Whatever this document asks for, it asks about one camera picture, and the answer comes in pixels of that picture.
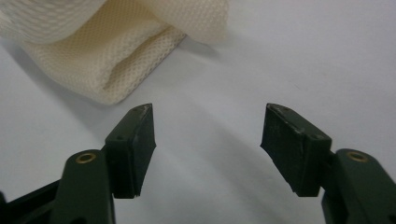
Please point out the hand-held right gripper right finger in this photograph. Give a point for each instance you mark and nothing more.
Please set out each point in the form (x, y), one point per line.
(292, 149)

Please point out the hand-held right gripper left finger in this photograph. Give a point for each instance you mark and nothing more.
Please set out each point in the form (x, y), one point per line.
(130, 155)

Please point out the white mesh laundry bag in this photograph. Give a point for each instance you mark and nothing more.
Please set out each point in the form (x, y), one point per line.
(102, 40)

